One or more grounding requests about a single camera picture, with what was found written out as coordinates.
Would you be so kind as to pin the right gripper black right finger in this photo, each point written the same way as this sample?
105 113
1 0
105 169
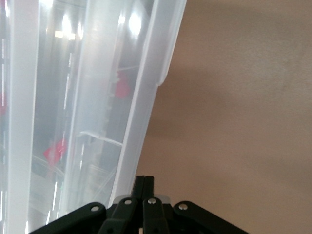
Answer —
156 214

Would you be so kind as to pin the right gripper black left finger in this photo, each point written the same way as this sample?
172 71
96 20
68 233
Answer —
117 214

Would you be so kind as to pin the clear plastic box lid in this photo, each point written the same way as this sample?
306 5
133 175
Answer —
92 73

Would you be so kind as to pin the red block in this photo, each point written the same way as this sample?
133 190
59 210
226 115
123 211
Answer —
122 87
55 151

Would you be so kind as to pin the brown table mat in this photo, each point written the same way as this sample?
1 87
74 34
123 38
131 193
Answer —
231 109

